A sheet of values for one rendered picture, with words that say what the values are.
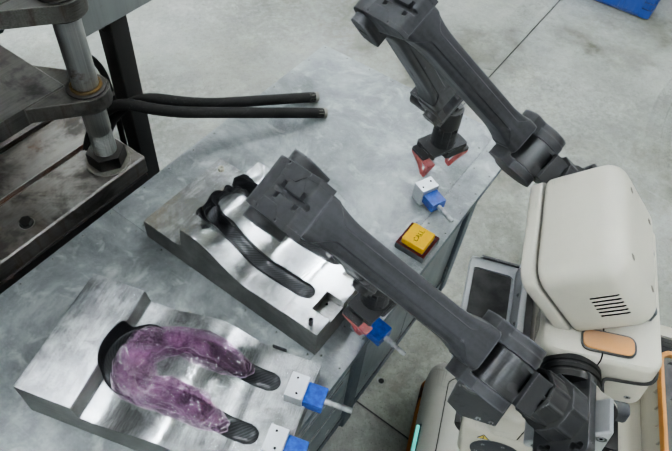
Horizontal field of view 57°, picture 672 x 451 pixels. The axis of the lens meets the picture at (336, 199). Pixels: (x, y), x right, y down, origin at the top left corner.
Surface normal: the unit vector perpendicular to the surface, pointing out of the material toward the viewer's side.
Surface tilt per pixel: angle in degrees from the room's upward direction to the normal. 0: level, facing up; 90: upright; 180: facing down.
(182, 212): 0
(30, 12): 90
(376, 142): 0
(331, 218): 49
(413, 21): 64
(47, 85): 0
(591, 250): 42
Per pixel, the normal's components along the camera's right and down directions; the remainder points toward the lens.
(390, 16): -0.48, -0.36
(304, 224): 0.28, 0.14
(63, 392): 0.07, -0.64
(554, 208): -0.59, -0.65
